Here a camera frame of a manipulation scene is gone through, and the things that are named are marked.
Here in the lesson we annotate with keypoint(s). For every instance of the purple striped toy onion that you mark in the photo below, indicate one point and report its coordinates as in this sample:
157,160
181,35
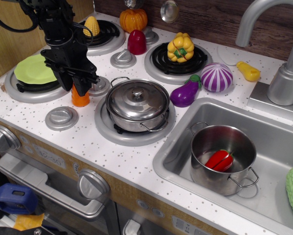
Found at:
216,77

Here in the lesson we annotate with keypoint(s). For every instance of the silver stovetop knob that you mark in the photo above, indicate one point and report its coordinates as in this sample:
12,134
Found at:
123,59
99,88
61,118
150,35

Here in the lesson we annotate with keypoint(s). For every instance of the back left stove burner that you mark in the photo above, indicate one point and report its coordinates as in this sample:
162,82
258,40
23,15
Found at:
110,37

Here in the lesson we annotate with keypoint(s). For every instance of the yellow toy squash piece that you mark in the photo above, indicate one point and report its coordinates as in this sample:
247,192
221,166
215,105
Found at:
249,72

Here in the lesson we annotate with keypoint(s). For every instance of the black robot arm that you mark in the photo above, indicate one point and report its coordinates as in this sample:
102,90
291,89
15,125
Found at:
50,13

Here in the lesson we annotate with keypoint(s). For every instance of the silver oven door handle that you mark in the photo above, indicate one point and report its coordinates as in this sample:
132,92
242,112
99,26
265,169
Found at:
27,175

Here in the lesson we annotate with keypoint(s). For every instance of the silver stovetop knob back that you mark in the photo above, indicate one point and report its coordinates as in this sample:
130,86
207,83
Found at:
150,35

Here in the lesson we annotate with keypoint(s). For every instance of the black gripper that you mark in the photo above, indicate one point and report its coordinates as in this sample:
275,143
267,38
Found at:
67,57

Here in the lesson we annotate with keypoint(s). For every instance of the yellow cloth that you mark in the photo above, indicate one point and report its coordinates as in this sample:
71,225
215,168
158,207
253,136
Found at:
26,222

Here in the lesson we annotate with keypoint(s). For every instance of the orange toy pumpkin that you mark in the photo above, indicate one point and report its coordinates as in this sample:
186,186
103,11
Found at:
131,20

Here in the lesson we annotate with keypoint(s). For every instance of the yellow toy corn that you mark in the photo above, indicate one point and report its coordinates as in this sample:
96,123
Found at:
92,27

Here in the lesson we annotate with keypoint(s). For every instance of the front left stove burner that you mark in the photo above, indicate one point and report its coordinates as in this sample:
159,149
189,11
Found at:
31,97

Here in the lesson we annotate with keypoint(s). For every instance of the dark red toy pepper half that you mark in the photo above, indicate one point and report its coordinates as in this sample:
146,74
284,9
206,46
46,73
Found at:
137,42

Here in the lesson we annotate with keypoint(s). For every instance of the hanging steel spoon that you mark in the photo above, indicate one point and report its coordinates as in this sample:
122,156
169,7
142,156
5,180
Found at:
169,11

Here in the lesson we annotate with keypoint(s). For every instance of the silver oven knob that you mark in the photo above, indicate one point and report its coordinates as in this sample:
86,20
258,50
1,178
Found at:
8,140
91,185

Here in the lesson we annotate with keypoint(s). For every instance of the purple toy eggplant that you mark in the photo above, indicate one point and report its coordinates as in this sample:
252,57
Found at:
185,95

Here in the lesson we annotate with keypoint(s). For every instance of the hanging steel ladle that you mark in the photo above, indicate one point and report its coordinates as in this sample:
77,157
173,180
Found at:
134,4

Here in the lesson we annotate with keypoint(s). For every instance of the steel pot with lid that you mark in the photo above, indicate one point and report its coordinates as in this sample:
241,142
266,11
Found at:
138,105

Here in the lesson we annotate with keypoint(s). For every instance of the open steel pot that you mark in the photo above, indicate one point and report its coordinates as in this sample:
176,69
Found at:
205,142

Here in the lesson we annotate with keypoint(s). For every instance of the front right stove burner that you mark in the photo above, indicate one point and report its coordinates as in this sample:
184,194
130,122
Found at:
105,127

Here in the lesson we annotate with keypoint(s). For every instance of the silver oven knob left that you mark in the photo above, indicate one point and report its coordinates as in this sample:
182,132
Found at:
8,140

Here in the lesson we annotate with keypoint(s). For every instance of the silver faucet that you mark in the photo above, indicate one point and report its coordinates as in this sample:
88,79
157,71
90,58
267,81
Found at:
280,90

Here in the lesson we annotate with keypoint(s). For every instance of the light green plate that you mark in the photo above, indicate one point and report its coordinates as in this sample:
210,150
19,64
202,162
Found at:
33,70

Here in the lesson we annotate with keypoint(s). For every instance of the yellow toy bell pepper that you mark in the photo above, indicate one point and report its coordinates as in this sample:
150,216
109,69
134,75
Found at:
181,48

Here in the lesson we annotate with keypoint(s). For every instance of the silver stovetop knob middle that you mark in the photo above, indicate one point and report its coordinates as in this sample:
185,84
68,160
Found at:
99,88

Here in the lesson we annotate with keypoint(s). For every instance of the silver oven knob right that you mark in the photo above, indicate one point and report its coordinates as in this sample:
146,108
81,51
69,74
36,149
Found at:
91,185

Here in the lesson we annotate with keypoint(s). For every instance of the back right stove burner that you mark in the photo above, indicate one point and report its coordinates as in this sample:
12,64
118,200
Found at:
161,68

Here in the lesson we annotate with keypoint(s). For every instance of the silver stovetop knob upper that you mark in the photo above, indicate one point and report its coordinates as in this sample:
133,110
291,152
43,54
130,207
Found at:
123,59

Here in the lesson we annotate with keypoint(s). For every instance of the silver stovetop knob front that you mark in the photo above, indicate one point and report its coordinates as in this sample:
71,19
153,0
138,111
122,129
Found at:
61,118

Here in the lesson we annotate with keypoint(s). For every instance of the silver sink basin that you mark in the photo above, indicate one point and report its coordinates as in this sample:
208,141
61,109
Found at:
266,203

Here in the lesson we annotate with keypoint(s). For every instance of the stove burner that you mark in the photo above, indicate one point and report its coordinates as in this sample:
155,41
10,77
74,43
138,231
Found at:
105,127
31,97
161,68
110,37

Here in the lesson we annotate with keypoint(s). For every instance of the orange toy carrot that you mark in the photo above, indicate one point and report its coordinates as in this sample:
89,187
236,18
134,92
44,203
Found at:
77,100

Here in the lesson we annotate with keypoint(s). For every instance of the blue clamp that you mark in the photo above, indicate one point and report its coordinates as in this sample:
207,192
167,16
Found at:
16,199

